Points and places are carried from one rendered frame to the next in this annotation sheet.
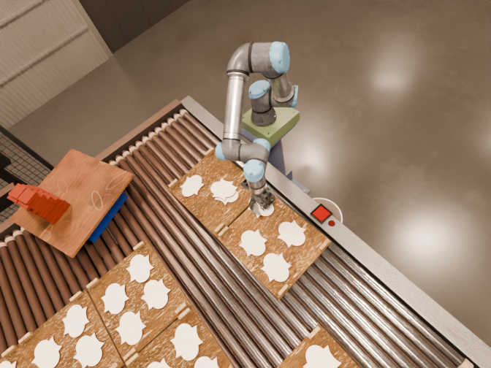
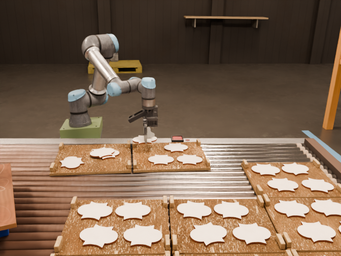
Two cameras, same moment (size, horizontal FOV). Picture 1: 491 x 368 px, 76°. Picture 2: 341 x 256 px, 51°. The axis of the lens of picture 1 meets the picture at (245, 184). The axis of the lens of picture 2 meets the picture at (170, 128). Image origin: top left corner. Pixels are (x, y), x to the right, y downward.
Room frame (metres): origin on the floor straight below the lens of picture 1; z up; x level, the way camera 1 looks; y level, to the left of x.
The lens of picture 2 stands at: (-0.10, 1.68, 1.80)
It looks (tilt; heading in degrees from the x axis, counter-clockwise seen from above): 21 degrees down; 290
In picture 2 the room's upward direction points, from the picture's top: 1 degrees clockwise
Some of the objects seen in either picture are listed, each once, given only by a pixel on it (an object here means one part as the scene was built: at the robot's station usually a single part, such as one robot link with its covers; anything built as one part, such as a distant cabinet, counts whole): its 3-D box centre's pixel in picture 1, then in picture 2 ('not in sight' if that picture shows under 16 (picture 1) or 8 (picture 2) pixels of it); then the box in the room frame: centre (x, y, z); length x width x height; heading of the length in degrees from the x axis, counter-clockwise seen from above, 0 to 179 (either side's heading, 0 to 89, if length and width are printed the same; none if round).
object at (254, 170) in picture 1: (254, 174); (147, 88); (0.67, -0.05, 1.30); 0.09 x 0.08 x 0.11; 150
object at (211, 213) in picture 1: (215, 189); (93, 158); (0.91, 0.16, 0.93); 0.41 x 0.35 x 0.02; 27
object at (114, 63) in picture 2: not in sight; (114, 62); (4.15, -5.88, 0.18); 1.28 x 0.89 x 0.36; 27
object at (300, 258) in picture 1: (272, 239); (169, 155); (0.53, -0.03, 0.93); 0.41 x 0.35 x 0.02; 27
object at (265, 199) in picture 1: (261, 194); (149, 116); (0.66, -0.05, 1.14); 0.09 x 0.08 x 0.12; 26
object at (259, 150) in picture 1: (255, 153); (135, 85); (0.76, -0.08, 1.30); 0.11 x 0.11 x 0.08; 60
